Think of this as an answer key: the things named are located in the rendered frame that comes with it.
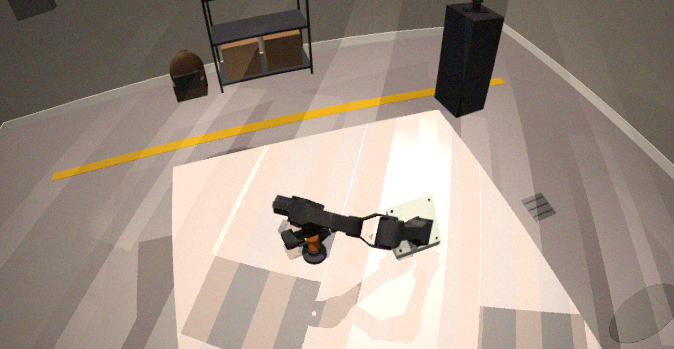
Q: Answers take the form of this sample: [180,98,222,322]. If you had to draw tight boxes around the orange tapered knob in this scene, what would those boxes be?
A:
[306,234,319,251]

